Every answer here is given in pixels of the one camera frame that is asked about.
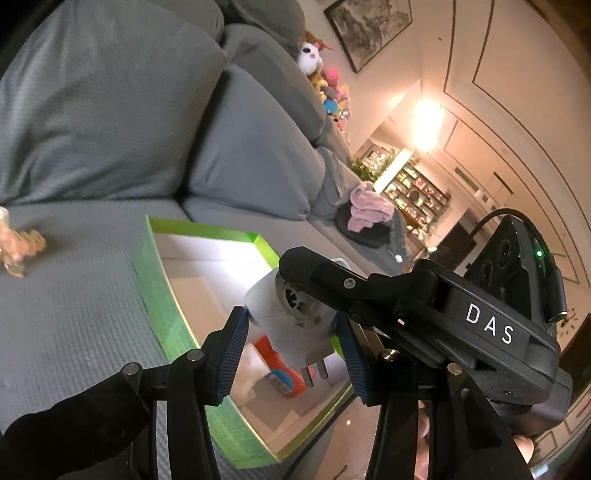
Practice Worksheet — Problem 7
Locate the glowing wall lamp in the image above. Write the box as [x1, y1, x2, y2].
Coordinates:
[412, 100, 445, 154]

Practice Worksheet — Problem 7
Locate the tan knobby object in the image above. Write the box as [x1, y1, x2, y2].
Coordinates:
[0, 207, 47, 278]

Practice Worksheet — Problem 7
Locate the black cable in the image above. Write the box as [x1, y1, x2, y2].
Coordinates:
[465, 209, 533, 241]

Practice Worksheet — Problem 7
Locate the lit display shelf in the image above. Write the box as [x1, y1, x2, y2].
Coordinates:
[375, 156, 452, 241]

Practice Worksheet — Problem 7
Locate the pink cloth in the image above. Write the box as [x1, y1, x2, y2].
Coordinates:
[347, 181, 396, 232]

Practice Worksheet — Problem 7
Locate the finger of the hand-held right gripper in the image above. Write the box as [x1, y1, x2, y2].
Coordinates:
[278, 246, 419, 334]

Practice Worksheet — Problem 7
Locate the pile of colourful plush toys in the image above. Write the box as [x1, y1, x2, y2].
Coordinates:
[307, 65, 355, 134]

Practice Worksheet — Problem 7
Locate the black cloth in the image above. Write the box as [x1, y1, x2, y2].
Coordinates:
[0, 364, 154, 480]

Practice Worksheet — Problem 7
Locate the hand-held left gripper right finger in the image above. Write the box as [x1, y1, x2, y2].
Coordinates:
[332, 313, 530, 480]

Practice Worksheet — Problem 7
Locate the black round cushion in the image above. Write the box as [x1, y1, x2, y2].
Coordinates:
[334, 205, 394, 250]

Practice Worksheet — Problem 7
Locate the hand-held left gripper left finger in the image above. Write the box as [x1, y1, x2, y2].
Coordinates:
[121, 305, 252, 480]

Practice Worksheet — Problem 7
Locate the person's right hand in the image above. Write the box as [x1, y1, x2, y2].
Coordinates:
[418, 401, 540, 479]

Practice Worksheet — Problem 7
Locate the framed wall picture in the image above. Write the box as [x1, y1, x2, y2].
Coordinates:
[323, 0, 414, 74]

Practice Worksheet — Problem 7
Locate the grey blanket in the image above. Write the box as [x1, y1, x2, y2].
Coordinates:
[387, 210, 413, 265]

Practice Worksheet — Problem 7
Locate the green cardboard box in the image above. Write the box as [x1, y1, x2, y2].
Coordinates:
[131, 214, 366, 470]

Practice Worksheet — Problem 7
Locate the grey sofa cushion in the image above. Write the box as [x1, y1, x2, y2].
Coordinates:
[0, 0, 226, 206]
[182, 64, 327, 221]
[221, 23, 341, 145]

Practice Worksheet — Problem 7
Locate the green potted plant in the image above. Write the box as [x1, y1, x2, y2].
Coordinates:
[350, 147, 397, 184]

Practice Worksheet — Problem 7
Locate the white plug adapter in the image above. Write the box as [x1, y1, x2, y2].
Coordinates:
[243, 268, 341, 394]

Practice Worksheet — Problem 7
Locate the pink and red packet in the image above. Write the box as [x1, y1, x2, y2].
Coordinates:
[251, 335, 308, 398]

